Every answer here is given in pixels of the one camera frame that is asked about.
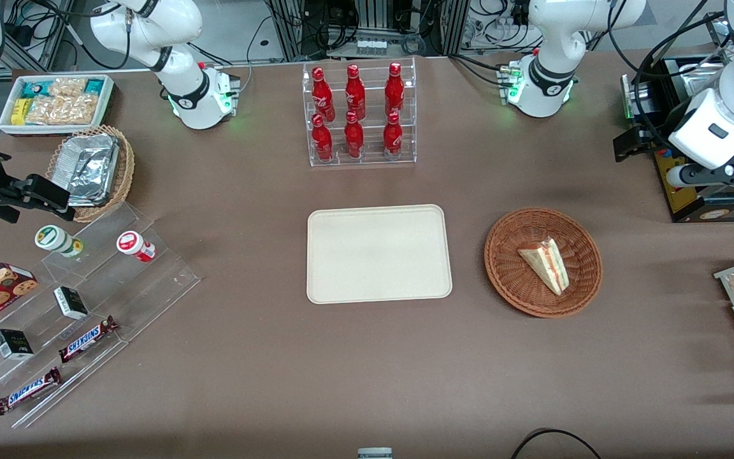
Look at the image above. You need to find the green lid jar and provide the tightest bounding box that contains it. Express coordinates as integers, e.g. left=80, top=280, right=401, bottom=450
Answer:
left=34, top=225, right=85, bottom=259

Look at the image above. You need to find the small black box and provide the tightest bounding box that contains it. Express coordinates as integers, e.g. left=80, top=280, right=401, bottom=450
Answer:
left=54, top=286, right=90, bottom=321
left=0, top=329, right=35, bottom=361

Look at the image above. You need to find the clear acrylic bottle rack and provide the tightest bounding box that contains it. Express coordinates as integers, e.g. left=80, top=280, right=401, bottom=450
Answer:
left=302, top=57, right=418, bottom=168

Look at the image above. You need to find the triangle sandwich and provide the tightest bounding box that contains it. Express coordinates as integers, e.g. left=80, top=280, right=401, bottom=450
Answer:
left=518, top=237, right=570, bottom=296

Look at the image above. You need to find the black display box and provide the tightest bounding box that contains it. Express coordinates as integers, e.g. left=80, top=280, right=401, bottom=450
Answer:
left=652, top=56, right=734, bottom=224

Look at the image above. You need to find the black cable loop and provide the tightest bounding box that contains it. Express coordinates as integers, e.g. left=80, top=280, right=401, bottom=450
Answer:
left=510, top=428, right=604, bottom=459

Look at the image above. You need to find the clear acrylic tiered stand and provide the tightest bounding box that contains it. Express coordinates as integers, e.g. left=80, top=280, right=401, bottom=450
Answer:
left=0, top=202, right=201, bottom=430

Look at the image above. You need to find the beige plastic tray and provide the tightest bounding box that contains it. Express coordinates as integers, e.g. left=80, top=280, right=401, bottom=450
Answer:
left=306, top=204, right=454, bottom=305

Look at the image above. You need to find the light wicker basket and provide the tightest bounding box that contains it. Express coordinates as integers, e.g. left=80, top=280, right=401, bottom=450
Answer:
left=45, top=125, right=136, bottom=224

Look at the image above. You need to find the red cola bottle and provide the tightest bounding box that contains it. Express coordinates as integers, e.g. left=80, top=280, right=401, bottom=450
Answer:
left=311, top=66, right=336, bottom=123
left=384, top=62, right=406, bottom=119
left=312, top=113, right=335, bottom=163
left=345, top=64, right=367, bottom=120
left=343, top=111, right=366, bottom=160
left=382, top=111, right=404, bottom=161

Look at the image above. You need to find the red lid jar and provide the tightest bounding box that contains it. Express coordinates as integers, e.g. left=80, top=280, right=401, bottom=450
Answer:
left=117, top=231, right=157, bottom=264

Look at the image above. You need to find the brown snickers bar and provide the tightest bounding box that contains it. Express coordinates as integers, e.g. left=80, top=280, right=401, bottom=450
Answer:
left=58, top=316, right=120, bottom=364
left=0, top=367, right=62, bottom=416

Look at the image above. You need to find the large clear cracker bag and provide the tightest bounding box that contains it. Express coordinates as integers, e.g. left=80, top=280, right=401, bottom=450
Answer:
left=25, top=94, right=99, bottom=126

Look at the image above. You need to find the aluminium frame rack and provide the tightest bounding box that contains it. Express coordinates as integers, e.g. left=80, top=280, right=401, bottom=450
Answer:
left=264, top=0, right=471, bottom=62

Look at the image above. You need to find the small clear cracker bag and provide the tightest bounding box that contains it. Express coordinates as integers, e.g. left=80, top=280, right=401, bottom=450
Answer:
left=48, top=77, right=88, bottom=98

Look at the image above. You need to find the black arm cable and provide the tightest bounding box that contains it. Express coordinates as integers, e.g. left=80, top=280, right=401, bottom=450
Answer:
left=608, top=0, right=728, bottom=136

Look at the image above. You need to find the round brown wicker basket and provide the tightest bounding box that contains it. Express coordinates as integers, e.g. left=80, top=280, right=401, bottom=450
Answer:
left=484, top=207, right=603, bottom=319

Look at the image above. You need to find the silver metal device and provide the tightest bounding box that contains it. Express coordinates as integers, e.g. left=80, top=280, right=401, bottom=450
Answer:
left=621, top=73, right=668, bottom=120

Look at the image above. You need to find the white rectangular snack bin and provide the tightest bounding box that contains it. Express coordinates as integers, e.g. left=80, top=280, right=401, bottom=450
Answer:
left=0, top=74, right=115, bottom=137

